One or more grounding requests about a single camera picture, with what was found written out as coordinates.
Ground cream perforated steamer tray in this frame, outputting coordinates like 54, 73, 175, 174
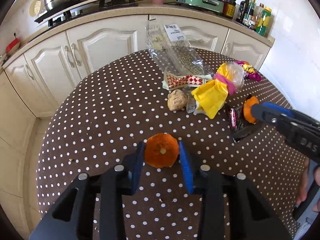
29, 0, 42, 18

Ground yellow plastic wrapper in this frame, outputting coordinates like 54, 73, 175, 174
191, 62, 245, 119

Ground large dark oil bottle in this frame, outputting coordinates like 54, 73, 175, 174
222, 0, 237, 18

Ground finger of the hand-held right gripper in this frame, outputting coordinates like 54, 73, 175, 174
251, 104, 282, 124
262, 102, 294, 117

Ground green yellow plastic bottle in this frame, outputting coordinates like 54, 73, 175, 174
255, 6, 272, 37

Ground black glass sauce bottle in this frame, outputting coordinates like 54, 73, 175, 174
236, 0, 250, 23

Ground cream lower kitchen cabinets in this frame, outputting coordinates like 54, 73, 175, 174
0, 14, 272, 145

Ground blue denim trousers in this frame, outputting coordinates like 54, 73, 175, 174
295, 192, 320, 238

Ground beige crumpled paper ball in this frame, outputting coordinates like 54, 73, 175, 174
167, 89, 188, 111

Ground clear plastic package white label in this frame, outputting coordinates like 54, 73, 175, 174
145, 24, 204, 74

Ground black glass gas stove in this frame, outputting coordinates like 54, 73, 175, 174
34, 0, 139, 28

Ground small clear plastic wrapper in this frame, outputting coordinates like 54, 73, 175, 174
186, 97, 198, 114

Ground dark labelled sauce bottle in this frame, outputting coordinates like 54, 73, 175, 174
244, 0, 256, 28

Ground clear amber seasoning bottle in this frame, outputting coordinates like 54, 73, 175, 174
250, 3, 265, 30

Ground round orange peel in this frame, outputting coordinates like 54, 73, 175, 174
144, 133, 180, 168

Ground purple gold candy wrapper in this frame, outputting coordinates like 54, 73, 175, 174
236, 60, 262, 82

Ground beige stone countertop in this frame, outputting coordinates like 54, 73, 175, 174
0, 2, 275, 73

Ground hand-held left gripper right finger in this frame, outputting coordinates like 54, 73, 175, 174
178, 141, 293, 240

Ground brown polka dot tablecloth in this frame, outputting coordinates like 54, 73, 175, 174
35, 49, 310, 240

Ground dark red candy wrapper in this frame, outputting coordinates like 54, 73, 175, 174
228, 107, 238, 132

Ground curled orange peel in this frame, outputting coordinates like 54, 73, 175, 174
244, 95, 260, 125

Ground person's right hand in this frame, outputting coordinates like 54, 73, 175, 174
296, 158, 311, 206

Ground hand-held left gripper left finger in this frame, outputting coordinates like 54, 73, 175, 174
29, 141, 145, 240

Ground red white checkered wrapper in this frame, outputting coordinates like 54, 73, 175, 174
162, 72, 213, 90

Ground black foil snack wrapper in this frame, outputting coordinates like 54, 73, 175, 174
232, 122, 264, 143

